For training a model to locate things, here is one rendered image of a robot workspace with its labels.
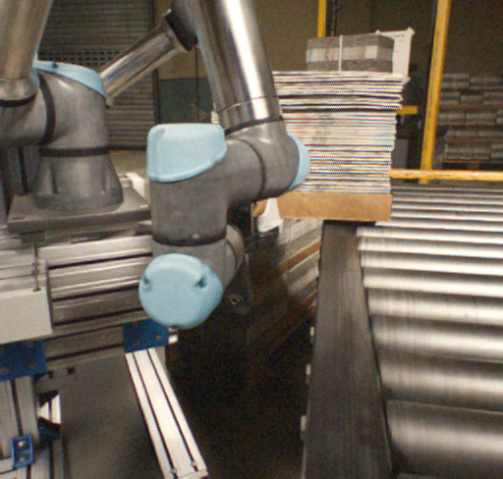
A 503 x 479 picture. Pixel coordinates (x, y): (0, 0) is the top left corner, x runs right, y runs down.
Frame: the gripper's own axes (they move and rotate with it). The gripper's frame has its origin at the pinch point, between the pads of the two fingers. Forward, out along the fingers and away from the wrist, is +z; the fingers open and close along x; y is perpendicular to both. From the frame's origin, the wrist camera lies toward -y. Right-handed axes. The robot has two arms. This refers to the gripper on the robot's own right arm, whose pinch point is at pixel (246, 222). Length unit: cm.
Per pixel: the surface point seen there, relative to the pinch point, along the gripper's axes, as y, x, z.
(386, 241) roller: -0.7, -22.0, -6.9
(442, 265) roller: -1.5, -28.1, -14.0
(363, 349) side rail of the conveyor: -0.3, -17.1, -37.9
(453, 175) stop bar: 0, -43, 46
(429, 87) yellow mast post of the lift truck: 23, -65, 211
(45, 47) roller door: 130, 529, 759
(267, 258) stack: -32, 8, 72
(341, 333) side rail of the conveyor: -0.2, -15.4, -35.5
